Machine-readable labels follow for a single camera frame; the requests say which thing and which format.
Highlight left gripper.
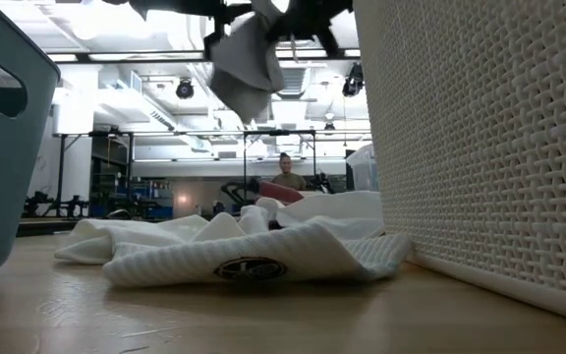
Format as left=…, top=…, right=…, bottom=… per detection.
left=130, top=0, right=254, bottom=25

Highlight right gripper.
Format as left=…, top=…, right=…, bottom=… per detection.
left=266, top=0, right=354, bottom=43

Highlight grey cloth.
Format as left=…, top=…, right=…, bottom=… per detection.
left=207, top=0, right=287, bottom=125

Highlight pink cloth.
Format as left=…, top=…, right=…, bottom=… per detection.
left=256, top=180, right=308, bottom=207

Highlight plain white cloth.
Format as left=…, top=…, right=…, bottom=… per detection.
left=53, top=214, right=211, bottom=266
left=192, top=190, right=386, bottom=243

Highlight white ribbed cloth with logo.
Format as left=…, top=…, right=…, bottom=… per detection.
left=101, top=221, right=414, bottom=289

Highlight grey ceiling air vent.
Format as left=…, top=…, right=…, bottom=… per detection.
left=281, top=66, right=311, bottom=99

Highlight black ceiling spotlight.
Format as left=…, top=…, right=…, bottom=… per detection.
left=341, top=62, right=366, bottom=98
left=175, top=78, right=196, bottom=100

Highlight person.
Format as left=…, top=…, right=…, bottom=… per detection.
left=270, top=151, right=309, bottom=192

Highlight clear plastic bin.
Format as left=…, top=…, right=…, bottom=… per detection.
left=345, top=143, right=380, bottom=193

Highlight dark storage shelf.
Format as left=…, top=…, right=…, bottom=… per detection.
left=89, top=135, right=136, bottom=217

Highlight blue storage bins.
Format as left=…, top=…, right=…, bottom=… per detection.
left=133, top=179, right=175, bottom=220

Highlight white building column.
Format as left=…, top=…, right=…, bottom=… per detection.
left=27, top=63, right=95, bottom=217

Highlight white woven basket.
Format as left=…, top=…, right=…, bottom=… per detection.
left=353, top=0, right=566, bottom=328

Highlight teal plastic basket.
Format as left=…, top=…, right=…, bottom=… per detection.
left=0, top=0, right=62, bottom=284

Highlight black overhead frame beam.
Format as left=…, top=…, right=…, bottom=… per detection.
left=0, top=48, right=363, bottom=65

